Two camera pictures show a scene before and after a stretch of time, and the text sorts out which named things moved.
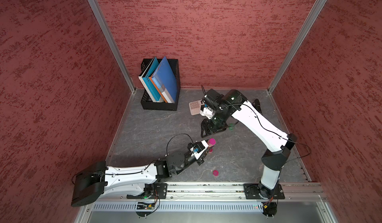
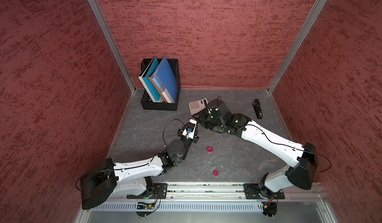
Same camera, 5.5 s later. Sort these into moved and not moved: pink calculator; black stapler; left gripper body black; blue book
Moved: left gripper body black
Not moved: black stapler; blue book; pink calculator
